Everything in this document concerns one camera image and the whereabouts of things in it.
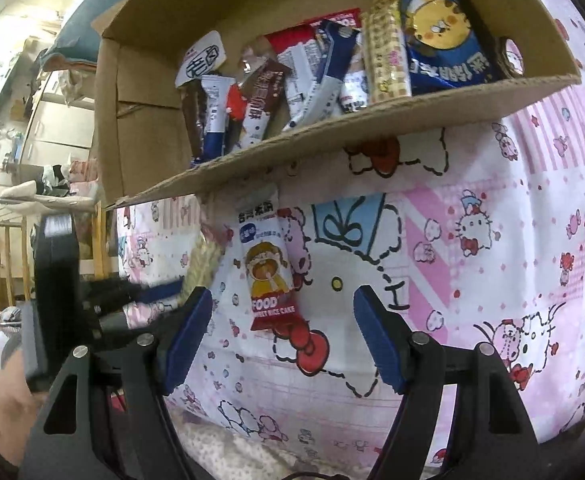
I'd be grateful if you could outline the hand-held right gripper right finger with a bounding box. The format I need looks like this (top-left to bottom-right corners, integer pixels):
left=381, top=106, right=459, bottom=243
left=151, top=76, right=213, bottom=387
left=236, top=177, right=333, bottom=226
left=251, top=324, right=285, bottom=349
left=353, top=285, right=543, bottom=480

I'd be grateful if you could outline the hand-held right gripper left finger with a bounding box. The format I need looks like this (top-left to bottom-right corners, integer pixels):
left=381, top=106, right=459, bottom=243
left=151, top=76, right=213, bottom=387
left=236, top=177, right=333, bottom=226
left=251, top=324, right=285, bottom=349
left=20, top=286, right=214, bottom=480

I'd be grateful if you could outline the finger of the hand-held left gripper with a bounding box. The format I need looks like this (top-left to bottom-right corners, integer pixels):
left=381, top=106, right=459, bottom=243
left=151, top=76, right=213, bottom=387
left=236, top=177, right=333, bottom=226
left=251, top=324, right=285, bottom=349
left=80, top=277, right=186, bottom=307
left=92, top=307, right=173, bottom=335

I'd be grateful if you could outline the clear wafer biscuit packet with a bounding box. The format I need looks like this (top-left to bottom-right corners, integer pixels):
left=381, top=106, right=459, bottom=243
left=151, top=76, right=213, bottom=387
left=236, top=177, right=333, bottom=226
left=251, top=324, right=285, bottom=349
left=363, top=0, right=413, bottom=106
left=180, top=237, right=226, bottom=306

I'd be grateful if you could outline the white rice cake packet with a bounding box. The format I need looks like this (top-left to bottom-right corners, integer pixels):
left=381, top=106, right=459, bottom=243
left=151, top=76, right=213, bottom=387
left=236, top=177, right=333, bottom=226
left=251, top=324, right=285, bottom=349
left=235, top=200, right=298, bottom=333

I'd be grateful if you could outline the cardboard box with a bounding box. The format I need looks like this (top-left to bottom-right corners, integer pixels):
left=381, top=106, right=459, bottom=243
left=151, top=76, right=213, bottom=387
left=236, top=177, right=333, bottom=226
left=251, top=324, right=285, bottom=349
left=91, top=0, right=583, bottom=211

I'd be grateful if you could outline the dark brown snack packet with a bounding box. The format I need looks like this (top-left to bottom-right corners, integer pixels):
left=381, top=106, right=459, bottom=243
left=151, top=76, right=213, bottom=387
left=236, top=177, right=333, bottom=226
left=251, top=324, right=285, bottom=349
left=180, top=82, right=208, bottom=161

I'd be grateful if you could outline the blue and white snack packet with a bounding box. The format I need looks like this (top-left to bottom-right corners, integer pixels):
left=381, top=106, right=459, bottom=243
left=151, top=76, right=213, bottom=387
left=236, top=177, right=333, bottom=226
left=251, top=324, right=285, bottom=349
left=200, top=75, right=236, bottom=159

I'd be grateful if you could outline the small red snack packet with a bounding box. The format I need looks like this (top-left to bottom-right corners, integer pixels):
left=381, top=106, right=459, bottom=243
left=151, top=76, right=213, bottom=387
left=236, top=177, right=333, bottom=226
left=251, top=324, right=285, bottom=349
left=225, top=85, right=246, bottom=151

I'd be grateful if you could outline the brown chocolate snack packet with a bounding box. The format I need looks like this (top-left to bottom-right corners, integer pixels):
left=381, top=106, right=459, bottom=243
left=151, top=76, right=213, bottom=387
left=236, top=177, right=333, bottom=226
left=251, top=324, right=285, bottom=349
left=235, top=57, right=293, bottom=148

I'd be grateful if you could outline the white oval label snack packet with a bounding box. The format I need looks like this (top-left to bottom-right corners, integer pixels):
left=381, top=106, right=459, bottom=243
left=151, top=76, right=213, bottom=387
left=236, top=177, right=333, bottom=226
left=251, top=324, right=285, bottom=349
left=175, top=30, right=228, bottom=88

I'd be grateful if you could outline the small white snack packet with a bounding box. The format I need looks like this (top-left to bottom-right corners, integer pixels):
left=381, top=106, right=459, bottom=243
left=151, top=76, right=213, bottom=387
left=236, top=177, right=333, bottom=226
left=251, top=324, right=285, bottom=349
left=340, top=67, right=371, bottom=116

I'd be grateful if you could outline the dark silver snack packet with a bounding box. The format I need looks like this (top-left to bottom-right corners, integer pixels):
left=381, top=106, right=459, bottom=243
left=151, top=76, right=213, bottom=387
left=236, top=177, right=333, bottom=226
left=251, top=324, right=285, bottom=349
left=242, top=45, right=274, bottom=82

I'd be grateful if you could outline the red and silver snack packet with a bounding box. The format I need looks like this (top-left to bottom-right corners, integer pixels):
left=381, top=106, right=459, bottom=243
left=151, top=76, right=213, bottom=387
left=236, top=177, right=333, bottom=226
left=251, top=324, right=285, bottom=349
left=265, top=8, right=362, bottom=121

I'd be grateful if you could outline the navy and white snack packet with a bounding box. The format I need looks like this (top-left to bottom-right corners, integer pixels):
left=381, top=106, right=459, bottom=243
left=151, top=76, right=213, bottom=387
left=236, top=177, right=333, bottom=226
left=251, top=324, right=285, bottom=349
left=282, top=20, right=362, bottom=133

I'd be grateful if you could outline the blue yellow cartoon snack packet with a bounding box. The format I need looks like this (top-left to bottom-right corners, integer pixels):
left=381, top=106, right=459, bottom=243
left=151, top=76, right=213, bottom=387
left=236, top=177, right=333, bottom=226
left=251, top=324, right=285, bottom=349
left=380, top=0, right=511, bottom=96

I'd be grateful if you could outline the person's left hand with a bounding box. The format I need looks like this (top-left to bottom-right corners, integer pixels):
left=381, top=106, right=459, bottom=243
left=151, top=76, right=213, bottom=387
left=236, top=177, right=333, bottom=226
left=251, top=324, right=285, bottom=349
left=0, top=345, right=48, bottom=461

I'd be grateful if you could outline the pink cartoon printed bedsheet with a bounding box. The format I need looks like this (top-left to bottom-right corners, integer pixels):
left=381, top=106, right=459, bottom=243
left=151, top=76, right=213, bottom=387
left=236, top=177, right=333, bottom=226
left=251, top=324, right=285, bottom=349
left=112, top=0, right=585, bottom=480

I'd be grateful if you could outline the dotted white cloth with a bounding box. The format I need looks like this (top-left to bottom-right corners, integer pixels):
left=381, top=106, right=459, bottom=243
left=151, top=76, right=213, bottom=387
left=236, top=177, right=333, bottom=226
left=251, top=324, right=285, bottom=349
left=180, top=420, right=388, bottom=480

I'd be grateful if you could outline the beige cabinet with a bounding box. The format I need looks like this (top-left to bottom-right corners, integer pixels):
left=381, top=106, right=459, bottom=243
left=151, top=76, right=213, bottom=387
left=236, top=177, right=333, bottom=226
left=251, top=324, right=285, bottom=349
left=20, top=72, right=98, bottom=171

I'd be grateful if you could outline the teal cushion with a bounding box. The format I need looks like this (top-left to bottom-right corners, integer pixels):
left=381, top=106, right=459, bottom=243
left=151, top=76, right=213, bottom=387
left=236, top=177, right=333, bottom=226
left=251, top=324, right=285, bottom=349
left=40, top=0, right=138, bottom=73

